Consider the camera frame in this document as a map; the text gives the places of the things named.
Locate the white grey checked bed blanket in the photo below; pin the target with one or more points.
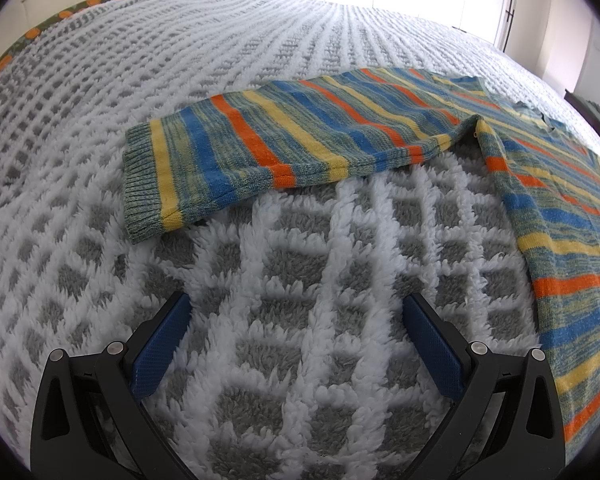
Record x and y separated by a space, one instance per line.
290 260

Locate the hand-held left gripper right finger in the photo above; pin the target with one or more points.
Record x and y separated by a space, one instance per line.
432 347

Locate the dark wooden nightstand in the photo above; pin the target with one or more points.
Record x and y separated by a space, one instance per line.
575 100

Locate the orange floral green sheet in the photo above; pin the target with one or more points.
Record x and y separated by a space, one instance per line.
10 55

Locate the striped knit shirt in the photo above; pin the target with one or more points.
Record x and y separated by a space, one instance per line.
330 130

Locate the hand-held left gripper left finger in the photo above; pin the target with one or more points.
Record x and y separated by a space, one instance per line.
160 350

